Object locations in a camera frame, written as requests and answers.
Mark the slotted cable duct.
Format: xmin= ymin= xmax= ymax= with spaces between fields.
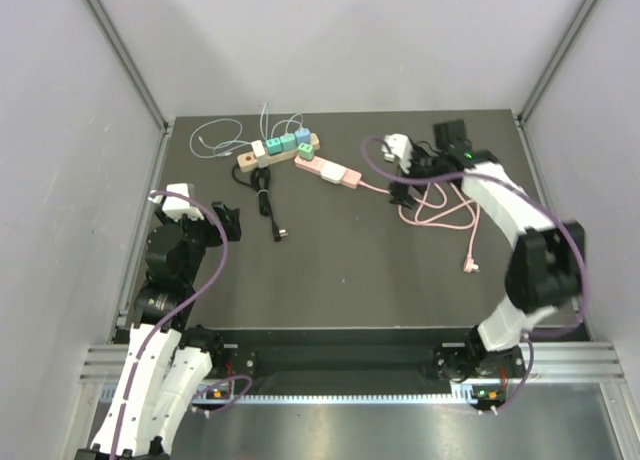
xmin=99 ymin=383 xmax=481 ymax=406

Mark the black power cord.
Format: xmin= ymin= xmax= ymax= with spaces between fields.
xmin=230 ymin=162 xmax=290 ymax=243

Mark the light teal charger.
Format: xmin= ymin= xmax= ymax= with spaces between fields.
xmin=279 ymin=133 xmax=297 ymax=151

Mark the left aluminium frame post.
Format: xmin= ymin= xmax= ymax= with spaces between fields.
xmin=83 ymin=0 xmax=169 ymax=133

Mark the blue charger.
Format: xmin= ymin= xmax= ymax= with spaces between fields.
xmin=294 ymin=127 xmax=311 ymax=145

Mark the aluminium frame post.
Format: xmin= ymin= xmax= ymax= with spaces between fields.
xmin=83 ymin=0 xmax=169 ymax=133
xmin=515 ymin=0 xmax=601 ymax=128

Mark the pink power cord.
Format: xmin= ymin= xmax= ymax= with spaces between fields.
xmin=359 ymin=179 xmax=484 ymax=274

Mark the white square charger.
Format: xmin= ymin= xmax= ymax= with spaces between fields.
xmin=320 ymin=161 xmax=347 ymax=184

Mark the mint usb cable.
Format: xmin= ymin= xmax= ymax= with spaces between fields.
xmin=212 ymin=101 xmax=305 ymax=157

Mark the pink power strip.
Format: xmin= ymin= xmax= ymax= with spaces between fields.
xmin=294 ymin=156 xmax=362 ymax=189

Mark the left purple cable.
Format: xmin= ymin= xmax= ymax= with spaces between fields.
xmin=107 ymin=189 xmax=254 ymax=460

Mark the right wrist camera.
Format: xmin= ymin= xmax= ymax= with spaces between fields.
xmin=381 ymin=134 xmax=413 ymax=174

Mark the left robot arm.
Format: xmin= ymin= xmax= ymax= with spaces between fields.
xmin=75 ymin=197 xmax=242 ymax=459

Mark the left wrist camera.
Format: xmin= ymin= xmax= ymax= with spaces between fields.
xmin=148 ymin=183 xmax=203 ymax=221

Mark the teal dual usb charger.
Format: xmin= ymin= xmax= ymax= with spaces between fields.
xmin=265 ymin=137 xmax=283 ymax=156

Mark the aluminium front rail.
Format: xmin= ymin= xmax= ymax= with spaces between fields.
xmin=79 ymin=342 xmax=625 ymax=384

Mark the white honor charger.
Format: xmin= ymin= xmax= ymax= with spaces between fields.
xmin=251 ymin=140 xmax=269 ymax=168

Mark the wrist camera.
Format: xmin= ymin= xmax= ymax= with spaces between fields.
xmin=148 ymin=183 xmax=203 ymax=221
xmin=381 ymin=134 xmax=413 ymax=174

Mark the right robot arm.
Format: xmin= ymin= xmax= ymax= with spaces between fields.
xmin=381 ymin=134 xmax=587 ymax=381

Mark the right aluminium frame post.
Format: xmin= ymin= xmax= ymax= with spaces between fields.
xmin=515 ymin=0 xmax=601 ymax=128

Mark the beige wooden power strip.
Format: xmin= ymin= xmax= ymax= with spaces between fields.
xmin=236 ymin=149 xmax=297 ymax=172

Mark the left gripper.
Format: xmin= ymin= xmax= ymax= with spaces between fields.
xmin=157 ymin=200 xmax=241 ymax=282

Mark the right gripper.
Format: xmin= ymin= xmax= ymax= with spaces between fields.
xmin=388 ymin=146 xmax=446 ymax=210

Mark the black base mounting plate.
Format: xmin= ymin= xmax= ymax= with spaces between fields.
xmin=169 ymin=342 xmax=526 ymax=381

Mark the green charger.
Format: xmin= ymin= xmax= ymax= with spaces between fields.
xmin=298 ymin=143 xmax=315 ymax=161

